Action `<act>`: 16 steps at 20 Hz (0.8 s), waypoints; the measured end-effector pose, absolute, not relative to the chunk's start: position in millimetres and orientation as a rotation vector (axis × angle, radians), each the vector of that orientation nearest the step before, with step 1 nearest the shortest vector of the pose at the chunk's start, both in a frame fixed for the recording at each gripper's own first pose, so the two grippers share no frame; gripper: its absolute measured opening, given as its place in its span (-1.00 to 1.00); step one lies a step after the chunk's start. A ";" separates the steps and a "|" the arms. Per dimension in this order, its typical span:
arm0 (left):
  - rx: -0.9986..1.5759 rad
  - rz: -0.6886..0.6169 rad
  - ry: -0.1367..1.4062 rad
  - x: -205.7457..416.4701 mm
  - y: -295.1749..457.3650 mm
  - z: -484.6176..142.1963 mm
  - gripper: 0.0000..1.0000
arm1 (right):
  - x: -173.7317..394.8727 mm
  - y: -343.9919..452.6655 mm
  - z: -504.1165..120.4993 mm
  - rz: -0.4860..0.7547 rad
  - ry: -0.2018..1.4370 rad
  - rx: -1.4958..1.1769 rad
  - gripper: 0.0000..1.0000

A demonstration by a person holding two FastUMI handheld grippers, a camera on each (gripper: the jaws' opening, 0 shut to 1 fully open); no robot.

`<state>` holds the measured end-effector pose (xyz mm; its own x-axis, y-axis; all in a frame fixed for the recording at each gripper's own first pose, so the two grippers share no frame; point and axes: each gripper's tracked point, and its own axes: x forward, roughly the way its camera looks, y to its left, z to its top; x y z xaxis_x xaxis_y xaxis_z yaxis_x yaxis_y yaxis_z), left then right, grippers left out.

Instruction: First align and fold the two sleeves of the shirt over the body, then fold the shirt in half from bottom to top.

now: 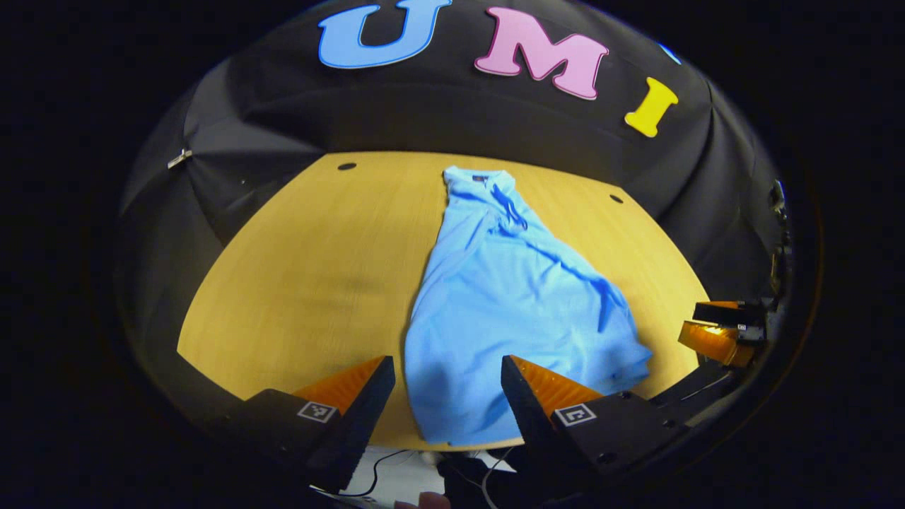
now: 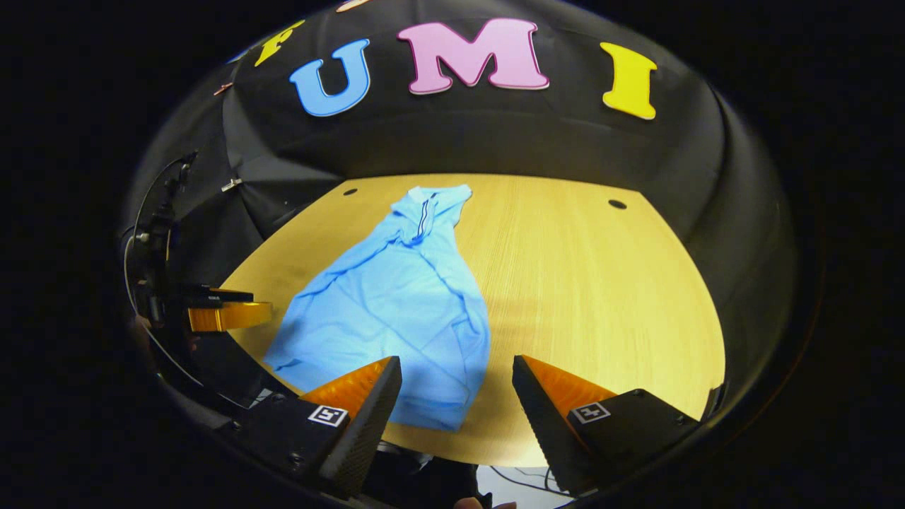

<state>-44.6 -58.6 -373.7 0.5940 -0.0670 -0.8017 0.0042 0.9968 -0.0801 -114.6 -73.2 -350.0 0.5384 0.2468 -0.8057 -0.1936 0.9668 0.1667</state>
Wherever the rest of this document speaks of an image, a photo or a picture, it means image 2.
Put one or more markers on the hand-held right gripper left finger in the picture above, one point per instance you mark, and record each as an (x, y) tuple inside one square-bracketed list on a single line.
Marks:
[(368, 431)]

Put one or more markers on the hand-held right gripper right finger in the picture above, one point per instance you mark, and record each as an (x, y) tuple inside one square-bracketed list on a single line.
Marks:
[(544, 431)]

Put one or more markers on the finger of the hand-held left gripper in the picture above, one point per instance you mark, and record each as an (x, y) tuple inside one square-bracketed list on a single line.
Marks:
[(219, 295), (233, 317)]

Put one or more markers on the person's dark clothing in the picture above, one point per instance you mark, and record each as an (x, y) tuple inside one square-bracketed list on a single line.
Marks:
[(424, 481)]

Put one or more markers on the black backdrop cloth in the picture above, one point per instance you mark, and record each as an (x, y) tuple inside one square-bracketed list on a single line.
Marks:
[(495, 141)]

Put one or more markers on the light blue T-shirt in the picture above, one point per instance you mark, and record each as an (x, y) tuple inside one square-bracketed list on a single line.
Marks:
[(396, 311)]

